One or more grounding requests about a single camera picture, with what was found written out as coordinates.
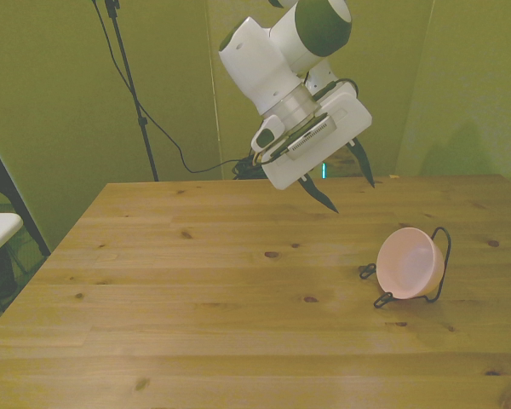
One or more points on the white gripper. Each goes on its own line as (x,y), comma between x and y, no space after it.
(349,115)

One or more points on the pink plastic bowl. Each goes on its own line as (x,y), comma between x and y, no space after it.
(404,264)

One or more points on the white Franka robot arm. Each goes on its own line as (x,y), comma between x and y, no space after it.
(260,64)

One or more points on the black tripod stand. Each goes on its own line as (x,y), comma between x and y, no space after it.
(130,81)

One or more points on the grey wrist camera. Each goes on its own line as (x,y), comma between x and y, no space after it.
(313,136)

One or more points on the black slanted metal frame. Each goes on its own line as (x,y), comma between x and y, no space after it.
(13,196)

